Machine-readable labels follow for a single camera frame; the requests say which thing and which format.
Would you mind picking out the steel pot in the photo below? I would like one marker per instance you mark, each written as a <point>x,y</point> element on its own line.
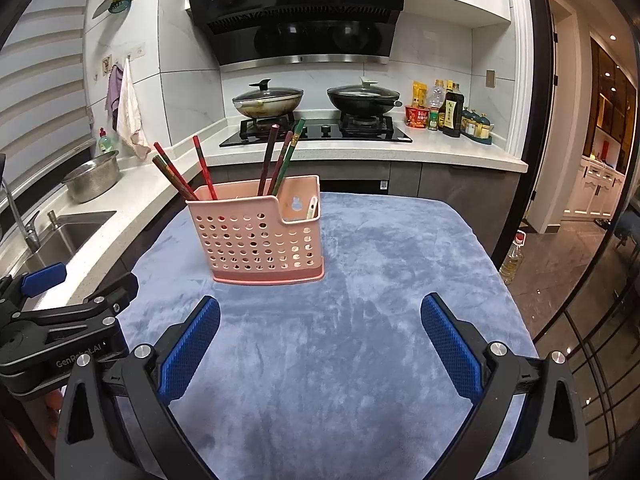
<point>92,177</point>

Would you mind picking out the red instant noodle cup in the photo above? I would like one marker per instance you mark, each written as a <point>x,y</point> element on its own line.
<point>417,117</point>

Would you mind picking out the white window blind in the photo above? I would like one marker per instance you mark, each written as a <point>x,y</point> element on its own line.
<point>45,70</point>

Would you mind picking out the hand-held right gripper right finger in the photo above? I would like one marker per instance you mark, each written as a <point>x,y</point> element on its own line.
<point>450,345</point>

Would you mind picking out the black gas stove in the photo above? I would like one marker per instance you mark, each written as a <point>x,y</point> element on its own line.
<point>320,135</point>

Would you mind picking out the yellow seasoning packet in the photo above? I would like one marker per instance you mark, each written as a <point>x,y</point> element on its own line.
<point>419,94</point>

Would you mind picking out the chrome sink faucet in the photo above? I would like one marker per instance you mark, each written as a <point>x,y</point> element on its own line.
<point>22,220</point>

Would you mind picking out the stainless steel sink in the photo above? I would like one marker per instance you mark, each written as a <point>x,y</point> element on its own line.
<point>65,237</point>

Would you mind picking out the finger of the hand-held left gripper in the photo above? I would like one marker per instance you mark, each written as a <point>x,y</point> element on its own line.
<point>45,279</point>
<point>107,300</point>

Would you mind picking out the purple hanging cloth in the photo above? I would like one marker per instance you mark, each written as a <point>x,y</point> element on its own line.
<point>114,95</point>

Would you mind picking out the black wok with lid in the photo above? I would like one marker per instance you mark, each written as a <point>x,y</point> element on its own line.
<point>362,99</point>

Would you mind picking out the clear plastic bottle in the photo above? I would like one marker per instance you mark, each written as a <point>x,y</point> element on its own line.
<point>437,96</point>

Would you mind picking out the small green-capped jar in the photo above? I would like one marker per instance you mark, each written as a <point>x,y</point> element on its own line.
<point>434,121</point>

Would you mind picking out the tan wok with lid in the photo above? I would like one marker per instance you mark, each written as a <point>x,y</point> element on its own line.
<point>267,102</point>

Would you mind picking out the white display cabinet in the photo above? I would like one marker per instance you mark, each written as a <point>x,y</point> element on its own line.
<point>595,187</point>

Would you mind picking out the green dish soap bottle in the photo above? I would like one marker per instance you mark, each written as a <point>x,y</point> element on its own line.
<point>105,142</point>

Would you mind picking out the black range hood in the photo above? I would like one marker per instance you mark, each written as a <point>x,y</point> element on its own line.
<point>300,5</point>

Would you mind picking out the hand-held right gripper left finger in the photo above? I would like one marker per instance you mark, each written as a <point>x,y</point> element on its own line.
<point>192,340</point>

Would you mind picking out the blue fleece blanket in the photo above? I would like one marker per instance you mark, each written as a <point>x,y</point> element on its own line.
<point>350,270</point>

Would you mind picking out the white kitchen counter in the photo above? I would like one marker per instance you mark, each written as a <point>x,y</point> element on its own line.
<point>450,152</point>

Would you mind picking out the gold wall socket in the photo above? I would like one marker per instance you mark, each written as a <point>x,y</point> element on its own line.
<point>491,78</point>

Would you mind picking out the green chopstick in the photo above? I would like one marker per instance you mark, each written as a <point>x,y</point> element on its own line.
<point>172,178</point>
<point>289,155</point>

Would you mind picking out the grey lower kitchen cabinets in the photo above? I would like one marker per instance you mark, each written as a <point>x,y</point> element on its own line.
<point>450,195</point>

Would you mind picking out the pink perforated utensil basket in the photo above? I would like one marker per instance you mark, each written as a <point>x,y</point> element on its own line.
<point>250,240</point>

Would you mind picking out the white hanging towel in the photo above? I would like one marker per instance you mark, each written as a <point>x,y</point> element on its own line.
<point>131,110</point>

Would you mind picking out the seasoning jar set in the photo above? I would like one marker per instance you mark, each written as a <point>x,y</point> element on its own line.
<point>477,127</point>

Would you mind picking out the cooking oil bottle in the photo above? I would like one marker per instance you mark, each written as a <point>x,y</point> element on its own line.
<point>512,260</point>

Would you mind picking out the dark red chopstick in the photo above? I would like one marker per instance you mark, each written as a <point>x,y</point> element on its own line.
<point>281,160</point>
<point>267,160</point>

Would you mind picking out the dark soy sauce bottle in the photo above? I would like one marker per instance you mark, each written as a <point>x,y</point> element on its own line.
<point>452,115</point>

